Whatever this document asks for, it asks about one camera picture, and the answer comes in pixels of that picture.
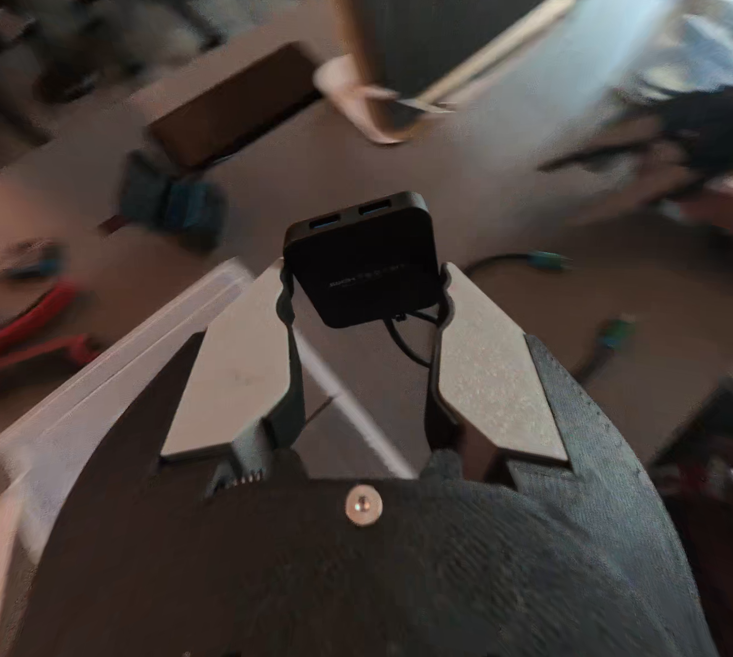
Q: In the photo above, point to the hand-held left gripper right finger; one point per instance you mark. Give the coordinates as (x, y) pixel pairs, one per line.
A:
(492, 376)

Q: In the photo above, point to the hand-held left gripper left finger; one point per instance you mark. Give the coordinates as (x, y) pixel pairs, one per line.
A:
(235, 365)

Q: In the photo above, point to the clear plastic bin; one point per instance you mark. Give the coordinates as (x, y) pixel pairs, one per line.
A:
(86, 411)

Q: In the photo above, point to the black power bank with display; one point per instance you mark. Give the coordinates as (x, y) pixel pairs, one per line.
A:
(183, 210)

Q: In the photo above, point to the red clamp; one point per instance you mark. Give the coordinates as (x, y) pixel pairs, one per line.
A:
(40, 313)

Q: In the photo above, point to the brown rectangular box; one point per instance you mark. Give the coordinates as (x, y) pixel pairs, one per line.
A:
(229, 107)

